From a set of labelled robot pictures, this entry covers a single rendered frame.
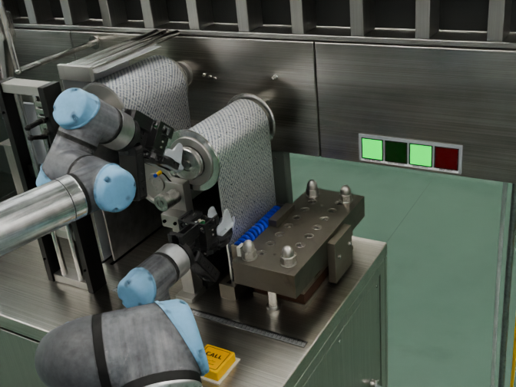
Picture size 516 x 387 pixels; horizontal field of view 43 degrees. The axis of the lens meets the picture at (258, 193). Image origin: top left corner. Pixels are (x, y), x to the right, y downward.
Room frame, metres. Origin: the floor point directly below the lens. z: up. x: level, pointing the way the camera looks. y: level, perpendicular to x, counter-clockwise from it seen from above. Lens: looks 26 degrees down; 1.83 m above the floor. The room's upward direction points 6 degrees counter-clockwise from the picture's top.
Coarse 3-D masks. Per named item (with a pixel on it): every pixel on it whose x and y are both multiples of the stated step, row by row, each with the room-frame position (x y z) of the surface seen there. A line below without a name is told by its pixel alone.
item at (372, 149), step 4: (364, 140) 1.48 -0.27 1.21; (368, 140) 1.47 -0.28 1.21; (372, 140) 1.47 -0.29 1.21; (376, 140) 1.46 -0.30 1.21; (364, 144) 1.48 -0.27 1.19; (368, 144) 1.47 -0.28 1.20; (372, 144) 1.47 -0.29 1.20; (376, 144) 1.46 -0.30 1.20; (380, 144) 1.46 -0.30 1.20; (364, 148) 1.48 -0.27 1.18; (368, 148) 1.47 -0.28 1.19; (372, 148) 1.47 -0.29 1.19; (376, 148) 1.46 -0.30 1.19; (380, 148) 1.46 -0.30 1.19; (364, 152) 1.48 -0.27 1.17; (368, 152) 1.47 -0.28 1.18; (372, 152) 1.47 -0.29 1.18; (376, 152) 1.46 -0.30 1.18; (380, 152) 1.46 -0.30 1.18; (364, 156) 1.48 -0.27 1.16; (368, 156) 1.47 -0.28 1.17; (372, 156) 1.47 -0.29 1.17; (376, 156) 1.46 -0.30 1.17; (380, 156) 1.46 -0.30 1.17
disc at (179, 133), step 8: (176, 136) 1.37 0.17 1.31; (184, 136) 1.36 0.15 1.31; (192, 136) 1.35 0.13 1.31; (200, 136) 1.34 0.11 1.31; (168, 144) 1.39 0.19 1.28; (208, 144) 1.33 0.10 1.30; (208, 152) 1.33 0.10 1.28; (216, 160) 1.32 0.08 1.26; (216, 168) 1.32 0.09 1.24; (176, 176) 1.38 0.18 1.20; (216, 176) 1.32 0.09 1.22; (192, 184) 1.36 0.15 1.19; (208, 184) 1.34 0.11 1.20
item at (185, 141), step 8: (176, 144) 1.37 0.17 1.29; (184, 144) 1.36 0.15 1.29; (192, 144) 1.35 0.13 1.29; (200, 144) 1.33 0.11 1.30; (200, 152) 1.33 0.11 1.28; (208, 160) 1.33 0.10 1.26; (208, 168) 1.33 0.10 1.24; (200, 176) 1.34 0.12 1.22; (208, 176) 1.33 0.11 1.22; (200, 184) 1.34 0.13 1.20
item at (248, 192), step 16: (256, 160) 1.47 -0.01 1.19; (272, 160) 1.53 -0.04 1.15; (240, 176) 1.40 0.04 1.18; (256, 176) 1.46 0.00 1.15; (272, 176) 1.52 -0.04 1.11; (224, 192) 1.34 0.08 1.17; (240, 192) 1.40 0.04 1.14; (256, 192) 1.46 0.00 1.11; (272, 192) 1.52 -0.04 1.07; (224, 208) 1.34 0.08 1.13; (240, 208) 1.39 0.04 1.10; (256, 208) 1.45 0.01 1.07; (240, 224) 1.38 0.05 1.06
